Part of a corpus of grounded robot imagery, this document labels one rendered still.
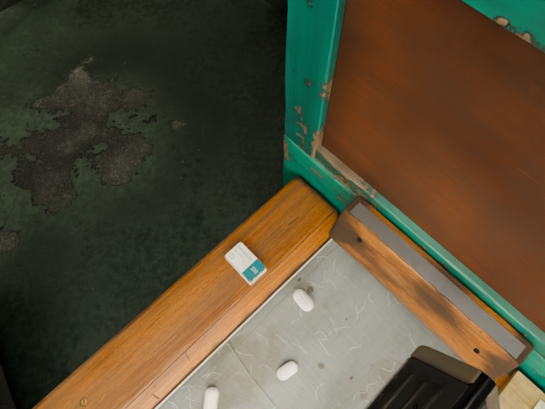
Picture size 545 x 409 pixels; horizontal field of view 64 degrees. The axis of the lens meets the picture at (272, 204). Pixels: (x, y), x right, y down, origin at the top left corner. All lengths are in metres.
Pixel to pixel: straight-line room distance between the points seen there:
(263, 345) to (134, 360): 0.19
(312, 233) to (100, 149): 1.23
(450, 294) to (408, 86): 0.30
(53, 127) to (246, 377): 1.46
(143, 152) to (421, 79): 1.41
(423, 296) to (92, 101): 1.59
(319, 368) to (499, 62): 0.49
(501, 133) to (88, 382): 0.62
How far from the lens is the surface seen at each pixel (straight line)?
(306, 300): 0.70
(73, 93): 2.02
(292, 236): 0.72
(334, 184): 0.70
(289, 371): 0.69
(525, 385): 0.75
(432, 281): 0.64
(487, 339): 0.65
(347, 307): 0.73
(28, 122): 2.01
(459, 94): 0.44
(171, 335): 0.70
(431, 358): 0.39
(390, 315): 0.74
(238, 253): 0.70
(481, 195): 0.52
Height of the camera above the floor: 1.45
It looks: 66 degrees down
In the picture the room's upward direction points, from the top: 2 degrees counter-clockwise
